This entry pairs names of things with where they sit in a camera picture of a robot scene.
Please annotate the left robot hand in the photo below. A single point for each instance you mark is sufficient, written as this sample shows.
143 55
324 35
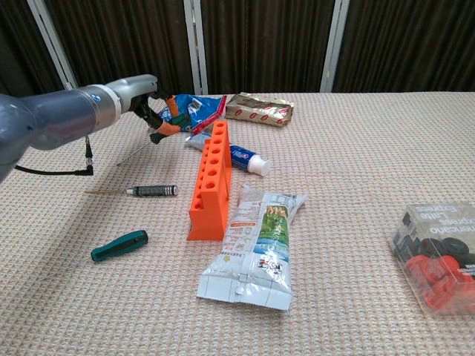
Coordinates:
139 91

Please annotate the black metal precision screwdriver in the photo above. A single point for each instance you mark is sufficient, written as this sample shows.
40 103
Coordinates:
152 190

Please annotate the orange bit holder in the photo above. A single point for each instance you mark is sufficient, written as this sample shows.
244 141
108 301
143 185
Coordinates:
209 200

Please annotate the blue snack bag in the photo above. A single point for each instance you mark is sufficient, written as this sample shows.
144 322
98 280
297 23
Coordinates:
200 109

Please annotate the gold foil snack package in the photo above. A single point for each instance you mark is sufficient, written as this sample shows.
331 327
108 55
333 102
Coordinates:
259 109

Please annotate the white blue toothpaste tube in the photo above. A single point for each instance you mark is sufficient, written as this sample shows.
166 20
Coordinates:
246 157

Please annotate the white snack pouch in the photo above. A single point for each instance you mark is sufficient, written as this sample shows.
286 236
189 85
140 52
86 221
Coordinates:
259 252

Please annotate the beige woven tablecloth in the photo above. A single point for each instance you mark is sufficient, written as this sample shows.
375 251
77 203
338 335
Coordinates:
352 167

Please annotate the clear box of capsules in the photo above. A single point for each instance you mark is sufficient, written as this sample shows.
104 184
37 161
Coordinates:
441 259

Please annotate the grey metal partition post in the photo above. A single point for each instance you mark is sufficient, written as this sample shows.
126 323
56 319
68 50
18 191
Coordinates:
53 41
196 44
334 44

